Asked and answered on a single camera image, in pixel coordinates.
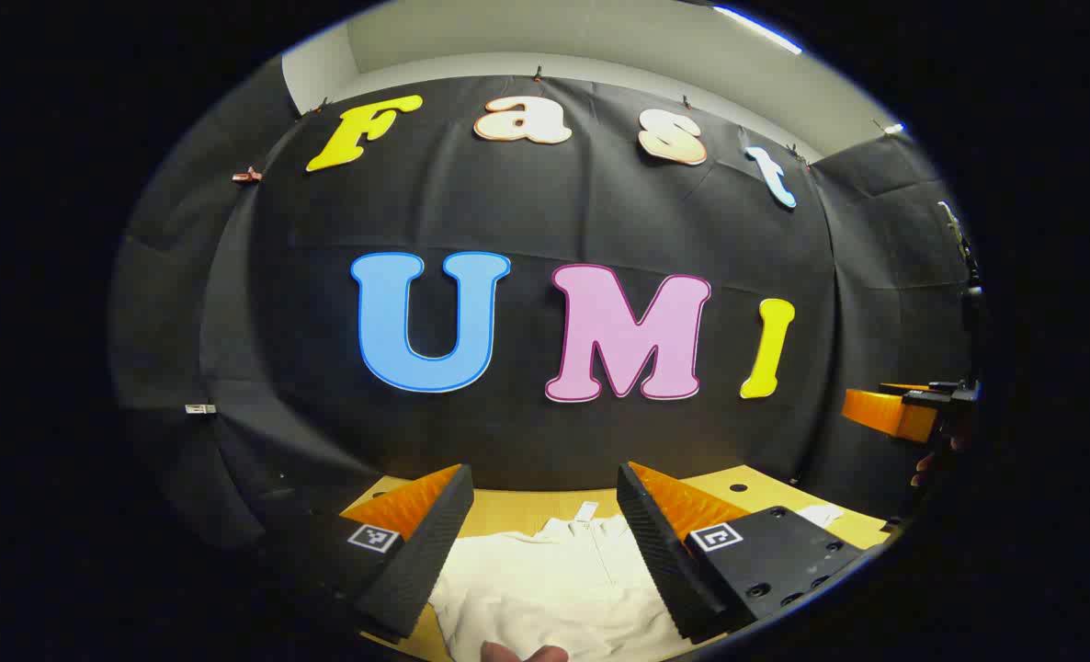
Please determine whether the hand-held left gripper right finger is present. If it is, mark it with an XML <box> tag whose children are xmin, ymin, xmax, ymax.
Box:
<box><xmin>616</xmin><ymin>462</ymin><xmax>869</xmax><ymax>643</ymax></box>

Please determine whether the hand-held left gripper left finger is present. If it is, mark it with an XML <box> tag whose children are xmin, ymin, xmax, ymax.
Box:
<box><xmin>260</xmin><ymin>464</ymin><xmax>475</xmax><ymax>643</ymax></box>

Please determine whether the white zip-neck sweatshirt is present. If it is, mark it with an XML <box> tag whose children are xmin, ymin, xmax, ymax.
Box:
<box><xmin>427</xmin><ymin>501</ymin><xmax>846</xmax><ymax>662</ymax></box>

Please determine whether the black backdrop cloth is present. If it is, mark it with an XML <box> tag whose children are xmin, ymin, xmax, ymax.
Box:
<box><xmin>108</xmin><ymin>55</ymin><xmax>978</xmax><ymax>553</ymax></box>

